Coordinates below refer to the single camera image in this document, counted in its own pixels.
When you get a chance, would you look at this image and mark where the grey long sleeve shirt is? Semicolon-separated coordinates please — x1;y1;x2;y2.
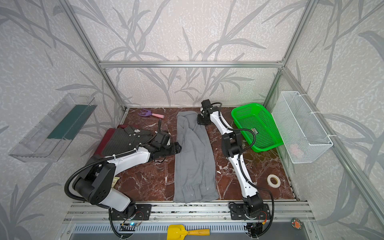
173;111;219;203

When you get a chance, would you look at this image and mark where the green plastic basket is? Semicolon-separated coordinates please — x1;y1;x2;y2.
231;103;284;153

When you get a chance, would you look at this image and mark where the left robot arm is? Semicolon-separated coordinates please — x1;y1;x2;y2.
65;131;182;218

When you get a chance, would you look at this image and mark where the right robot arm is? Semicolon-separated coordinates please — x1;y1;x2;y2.
198;107;264;219

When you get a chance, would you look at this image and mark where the purple pink toy rake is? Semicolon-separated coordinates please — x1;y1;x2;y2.
139;109;165;119

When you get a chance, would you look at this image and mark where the dark striped folded shirt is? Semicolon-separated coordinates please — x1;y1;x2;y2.
95;125;153;157

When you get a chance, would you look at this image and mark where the green snack packet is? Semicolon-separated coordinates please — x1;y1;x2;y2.
112;177;120;188

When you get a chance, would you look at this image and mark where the maroon folded shirt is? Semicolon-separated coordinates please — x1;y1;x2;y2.
91;125;131;161

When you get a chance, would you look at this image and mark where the yellow toy shovel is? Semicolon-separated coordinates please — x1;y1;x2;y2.
167;225;211;240

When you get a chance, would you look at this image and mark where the white tape roll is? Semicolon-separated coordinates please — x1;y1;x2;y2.
267;174;281;189

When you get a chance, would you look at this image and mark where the round green red badge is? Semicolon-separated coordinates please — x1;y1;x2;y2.
291;218;303;230

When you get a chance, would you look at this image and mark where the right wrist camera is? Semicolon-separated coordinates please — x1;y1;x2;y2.
201;100;214;115

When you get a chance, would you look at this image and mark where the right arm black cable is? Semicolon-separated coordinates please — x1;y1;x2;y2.
209;101;275;238

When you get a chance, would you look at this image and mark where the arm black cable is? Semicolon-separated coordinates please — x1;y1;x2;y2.
209;101;275;238
63;119;163;202

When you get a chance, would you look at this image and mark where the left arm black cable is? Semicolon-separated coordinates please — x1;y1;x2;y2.
63;119;163;202

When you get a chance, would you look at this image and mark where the pink object in wire basket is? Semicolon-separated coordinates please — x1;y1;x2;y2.
290;144;304;159

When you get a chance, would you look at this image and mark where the white wire wall basket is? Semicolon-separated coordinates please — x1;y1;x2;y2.
272;91;334;164

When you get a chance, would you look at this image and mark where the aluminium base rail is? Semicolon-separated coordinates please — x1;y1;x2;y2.
63;201;316;224

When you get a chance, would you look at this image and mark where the clear plastic wall bin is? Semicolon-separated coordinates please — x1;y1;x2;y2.
9;94;98;163

